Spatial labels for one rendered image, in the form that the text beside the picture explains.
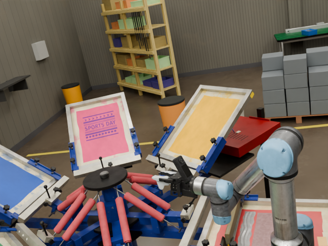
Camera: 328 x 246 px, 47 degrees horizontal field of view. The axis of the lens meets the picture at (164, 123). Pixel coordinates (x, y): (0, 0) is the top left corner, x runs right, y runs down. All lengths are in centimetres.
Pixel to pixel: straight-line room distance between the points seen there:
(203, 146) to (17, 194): 148
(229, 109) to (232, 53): 749
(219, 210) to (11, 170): 212
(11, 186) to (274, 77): 441
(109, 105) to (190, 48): 706
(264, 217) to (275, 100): 399
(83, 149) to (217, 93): 129
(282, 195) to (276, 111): 510
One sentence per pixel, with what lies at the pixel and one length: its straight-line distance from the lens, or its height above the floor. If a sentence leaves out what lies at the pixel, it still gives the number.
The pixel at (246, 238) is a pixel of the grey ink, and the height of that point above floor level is 96.
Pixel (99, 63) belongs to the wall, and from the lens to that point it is 1128.
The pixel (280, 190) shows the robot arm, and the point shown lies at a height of 173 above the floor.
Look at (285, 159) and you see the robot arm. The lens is 127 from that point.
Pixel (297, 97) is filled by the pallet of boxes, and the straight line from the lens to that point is 635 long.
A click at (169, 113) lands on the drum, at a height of 57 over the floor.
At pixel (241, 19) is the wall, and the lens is 1041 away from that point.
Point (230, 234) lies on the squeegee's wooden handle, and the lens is 229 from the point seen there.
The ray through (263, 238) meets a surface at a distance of 240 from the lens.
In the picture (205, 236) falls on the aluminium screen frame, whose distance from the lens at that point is 240.
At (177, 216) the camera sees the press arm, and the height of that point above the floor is 104.
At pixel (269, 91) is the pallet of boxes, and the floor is 59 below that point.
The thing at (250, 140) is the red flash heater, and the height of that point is 110.
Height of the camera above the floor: 244
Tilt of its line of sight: 19 degrees down
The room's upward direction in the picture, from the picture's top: 11 degrees counter-clockwise
